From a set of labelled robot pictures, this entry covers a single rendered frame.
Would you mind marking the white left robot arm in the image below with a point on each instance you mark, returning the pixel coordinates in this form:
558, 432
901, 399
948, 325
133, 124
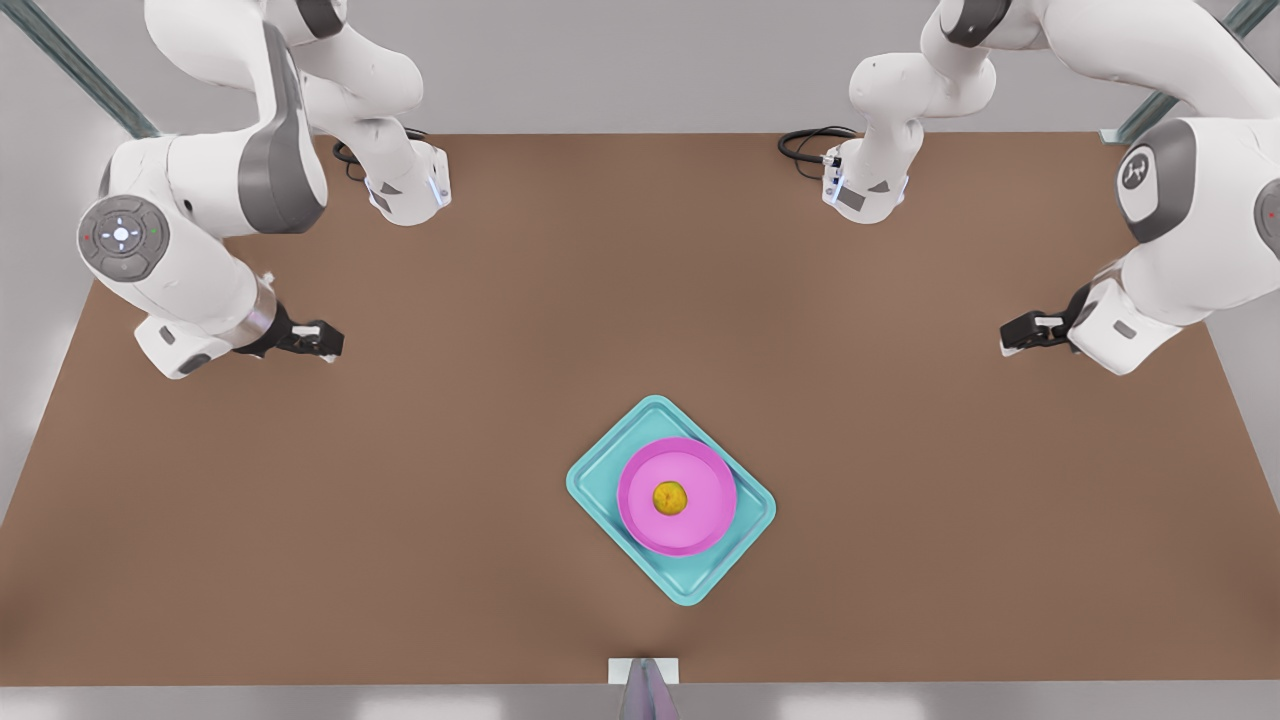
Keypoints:
1190, 200

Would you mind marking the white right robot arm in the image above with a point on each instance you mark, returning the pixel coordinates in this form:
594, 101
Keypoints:
200, 180

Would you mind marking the teal rectangular tray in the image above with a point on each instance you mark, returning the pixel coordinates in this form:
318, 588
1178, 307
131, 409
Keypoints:
600, 480

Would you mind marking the pink round plate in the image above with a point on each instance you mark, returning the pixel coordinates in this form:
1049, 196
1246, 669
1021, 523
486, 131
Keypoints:
690, 465

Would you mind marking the orange fruit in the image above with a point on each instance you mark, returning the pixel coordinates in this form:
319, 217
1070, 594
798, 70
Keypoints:
670, 497

